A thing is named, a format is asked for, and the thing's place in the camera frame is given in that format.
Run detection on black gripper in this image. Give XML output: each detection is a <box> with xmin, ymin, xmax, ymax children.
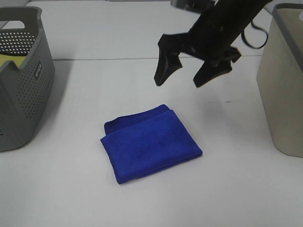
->
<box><xmin>154</xmin><ymin>27</ymin><xmax>241</xmax><ymax>87</ymax></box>

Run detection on blue towel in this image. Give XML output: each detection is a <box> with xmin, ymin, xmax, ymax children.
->
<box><xmin>100</xmin><ymin>104</ymin><xmax>203</xmax><ymax>184</ymax></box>

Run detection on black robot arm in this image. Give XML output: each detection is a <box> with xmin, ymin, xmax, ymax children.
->
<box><xmin>154</xmin><ymin>0</ymin><xmax>269</xmax><ymax>87</ymax></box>

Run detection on beige plastic basket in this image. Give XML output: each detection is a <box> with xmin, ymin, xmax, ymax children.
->
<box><xmin>257</xmin><ymin>3</ymin><xmax>303</xmax><ymax>157</ymax></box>

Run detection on grey perforated plastic basket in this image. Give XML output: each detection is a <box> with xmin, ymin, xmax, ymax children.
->
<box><xmin>0</xmin><ymin>7</ymin><xmax>55</xmax><ymax>151</ymax></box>

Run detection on yellow towel in basket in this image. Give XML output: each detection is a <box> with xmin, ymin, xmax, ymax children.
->
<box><xmin>0</xmin><ymin>54</ymin><xmax>26</xmax><ymax>68</ymax></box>

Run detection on black cable loop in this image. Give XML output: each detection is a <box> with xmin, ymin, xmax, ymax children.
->
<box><xmin>241</xmin><ymin>17</ymin><xmax>269</xmax><ymax>50</ymax></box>

